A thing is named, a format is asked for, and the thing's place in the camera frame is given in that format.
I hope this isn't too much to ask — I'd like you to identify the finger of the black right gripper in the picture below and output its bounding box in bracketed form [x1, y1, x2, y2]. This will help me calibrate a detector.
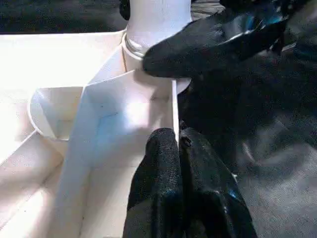
[142, 14, 249, 80]
[118, 0, 132, 22]

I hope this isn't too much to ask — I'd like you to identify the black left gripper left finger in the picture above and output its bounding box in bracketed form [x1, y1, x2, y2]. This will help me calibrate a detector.
[122, 127, 186, 238]

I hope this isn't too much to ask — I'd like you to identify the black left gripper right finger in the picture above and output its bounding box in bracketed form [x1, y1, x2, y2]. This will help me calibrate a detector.
[179, 127, 259, 238]

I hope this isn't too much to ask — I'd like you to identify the white plastic table top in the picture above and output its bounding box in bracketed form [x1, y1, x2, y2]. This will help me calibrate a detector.
[0, 31, 193, 238]

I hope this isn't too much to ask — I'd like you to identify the white plastic table leg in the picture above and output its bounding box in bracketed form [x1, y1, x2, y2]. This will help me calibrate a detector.
[120, 0, 193, 75]

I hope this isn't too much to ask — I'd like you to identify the black work surface mat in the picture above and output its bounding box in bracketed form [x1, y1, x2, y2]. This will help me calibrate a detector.
[0, 0, 317, 238]

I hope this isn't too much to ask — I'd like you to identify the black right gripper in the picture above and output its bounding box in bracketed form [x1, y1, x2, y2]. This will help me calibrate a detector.
[219, 0, 317, 58]

